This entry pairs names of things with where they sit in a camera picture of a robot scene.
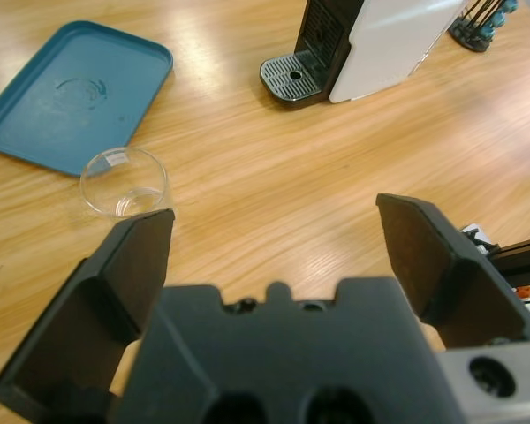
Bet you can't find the silver grille drip tray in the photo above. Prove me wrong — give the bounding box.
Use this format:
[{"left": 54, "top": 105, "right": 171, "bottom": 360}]
[{"left": 259, "top": 55, "right": 333, "bottom": 111}]

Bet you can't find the teal plastic tray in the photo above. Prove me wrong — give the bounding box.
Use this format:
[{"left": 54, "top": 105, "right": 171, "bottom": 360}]
[{"left": 0, "top": 20, "right": 175, "bottom": 178}]

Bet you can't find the black capsule holder stand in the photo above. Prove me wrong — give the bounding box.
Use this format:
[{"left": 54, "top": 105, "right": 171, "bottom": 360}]
[{"left": 448, "top": 0, "right": 520, "bottom": 53}]

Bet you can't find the center metal mount plate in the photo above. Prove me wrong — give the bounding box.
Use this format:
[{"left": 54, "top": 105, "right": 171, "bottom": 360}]
[{"left": 461, "top": 223, "right": 530, "bottom": 288}]

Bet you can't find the white capsule coffee machine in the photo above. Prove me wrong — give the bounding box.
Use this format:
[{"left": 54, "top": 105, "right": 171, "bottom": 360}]
[{"left": 259, "top": 0, "right": 469, "bottom": 111}]

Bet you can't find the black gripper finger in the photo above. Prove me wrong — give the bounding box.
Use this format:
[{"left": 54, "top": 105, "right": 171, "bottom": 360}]
[
  {"left": 0, "top": 208, "right": 177, "bottom": 424},
  {"left": 375, "top": 193, "right": 530, "bottom": 352}
]

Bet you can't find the clear drinking glass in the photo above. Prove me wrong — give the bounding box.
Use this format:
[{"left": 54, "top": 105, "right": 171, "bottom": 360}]
[{"left": 79, "top": 147, "right": 172, "bottom": 221}]

